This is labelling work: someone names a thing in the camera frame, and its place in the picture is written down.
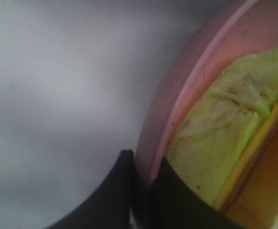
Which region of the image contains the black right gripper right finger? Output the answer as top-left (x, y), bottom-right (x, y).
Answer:
top-left (132, 158), bottom-right (241, 229)

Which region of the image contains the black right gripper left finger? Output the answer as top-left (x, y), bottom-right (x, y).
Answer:
top-left (49, 150), bottom-right (134, 229)

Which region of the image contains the toast sandwich with lettuce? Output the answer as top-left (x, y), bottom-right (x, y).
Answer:
top-left (166, 47), bottom-right (278, 229)

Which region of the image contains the pink round plate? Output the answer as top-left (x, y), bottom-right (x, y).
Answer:
top-left (135, 0), bottom-right (278, 187)

